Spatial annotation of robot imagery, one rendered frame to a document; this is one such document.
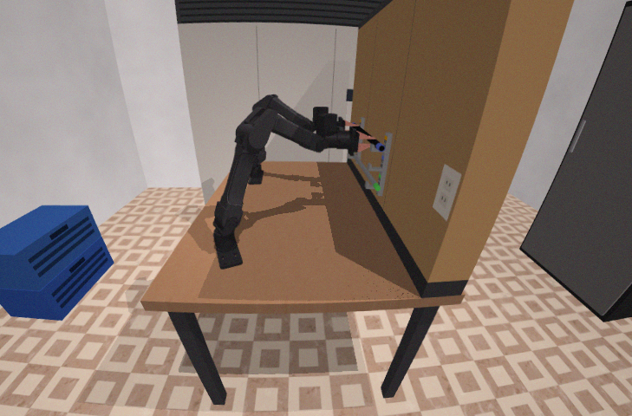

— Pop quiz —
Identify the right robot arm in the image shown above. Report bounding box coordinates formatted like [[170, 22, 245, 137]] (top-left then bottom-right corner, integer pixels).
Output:
[[213, 107, 350, 270]]

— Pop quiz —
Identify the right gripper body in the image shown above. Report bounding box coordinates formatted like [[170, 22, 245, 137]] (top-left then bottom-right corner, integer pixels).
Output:
[[336, 127, 360, 156]]

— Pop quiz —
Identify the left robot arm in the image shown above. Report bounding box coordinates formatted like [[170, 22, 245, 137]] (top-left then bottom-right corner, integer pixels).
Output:
[[248, 94, 329, 185]]

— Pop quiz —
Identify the large brown wooden panel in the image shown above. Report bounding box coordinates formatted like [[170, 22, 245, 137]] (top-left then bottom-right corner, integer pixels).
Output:
[[347, 0, 574, 298]]

